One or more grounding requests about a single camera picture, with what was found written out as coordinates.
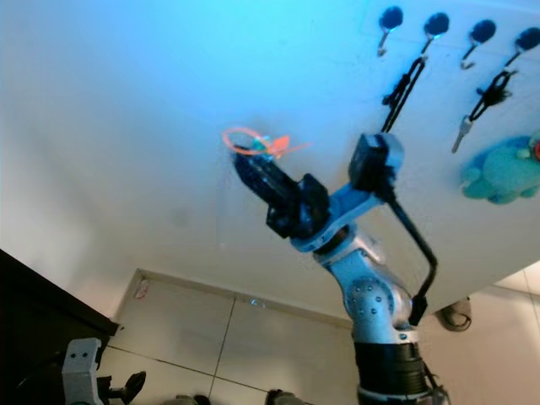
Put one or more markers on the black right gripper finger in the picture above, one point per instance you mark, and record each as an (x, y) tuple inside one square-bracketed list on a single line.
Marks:
[(263, 173), (258, 194)]

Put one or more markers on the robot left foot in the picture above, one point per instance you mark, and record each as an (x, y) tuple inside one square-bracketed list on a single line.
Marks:
[(192, 400)]

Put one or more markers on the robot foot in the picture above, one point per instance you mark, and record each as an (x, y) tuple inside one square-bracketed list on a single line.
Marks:
[(288, 397), (192, 400)]

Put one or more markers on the black furniture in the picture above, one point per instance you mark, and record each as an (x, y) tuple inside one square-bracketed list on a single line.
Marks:
[(42, 329)]

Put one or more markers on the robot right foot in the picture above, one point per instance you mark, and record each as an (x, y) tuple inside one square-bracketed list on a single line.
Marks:
[(288, 397)]

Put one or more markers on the grey shoe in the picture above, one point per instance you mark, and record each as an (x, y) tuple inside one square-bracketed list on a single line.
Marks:
[(456, 315)]

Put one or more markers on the teal plush toy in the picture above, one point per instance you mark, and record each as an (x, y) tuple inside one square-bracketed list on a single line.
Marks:
[(506, 173)]

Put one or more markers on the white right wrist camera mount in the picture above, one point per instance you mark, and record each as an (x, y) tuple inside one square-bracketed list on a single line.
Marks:
[(346, 207)]

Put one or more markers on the black round wall hook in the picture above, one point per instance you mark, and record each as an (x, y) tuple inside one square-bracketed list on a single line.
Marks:
[(528, 39), (391, 17), (436, 23), (483, 31)]

